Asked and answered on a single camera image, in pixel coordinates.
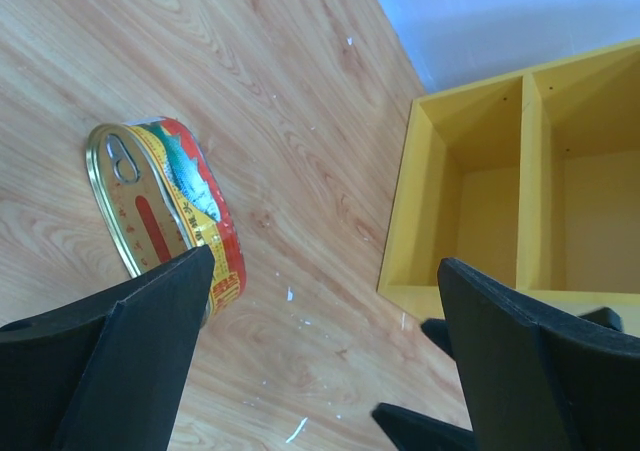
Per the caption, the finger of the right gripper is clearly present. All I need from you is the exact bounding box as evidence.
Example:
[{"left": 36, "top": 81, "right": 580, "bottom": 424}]
[
  {"left": 371, "top": 403, "right": 475, "bottom": 451},
  {"left": 419, "top": 306, "right": 626, "bottom": 360}
]

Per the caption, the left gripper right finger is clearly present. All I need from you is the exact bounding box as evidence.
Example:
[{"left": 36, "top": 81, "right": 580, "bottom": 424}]
[{"left": 437, "top": 258, "right": 639, "bottom": 450}]

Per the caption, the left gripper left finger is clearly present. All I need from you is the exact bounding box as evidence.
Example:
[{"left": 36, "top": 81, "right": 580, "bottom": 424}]
[{"left": 1, "top": 246, "right": 215, "bottom": 450}]

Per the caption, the red yellow fish tin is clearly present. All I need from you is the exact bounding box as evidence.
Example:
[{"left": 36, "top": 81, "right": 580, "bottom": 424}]
[{"left": 86, "top": 116, "right": 247, "bottom": 318}]

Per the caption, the yellow cabinet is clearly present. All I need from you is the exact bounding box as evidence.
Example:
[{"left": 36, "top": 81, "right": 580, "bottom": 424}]
[{"left": 378, "top": 40, "right": 639, "bottom": 335}]

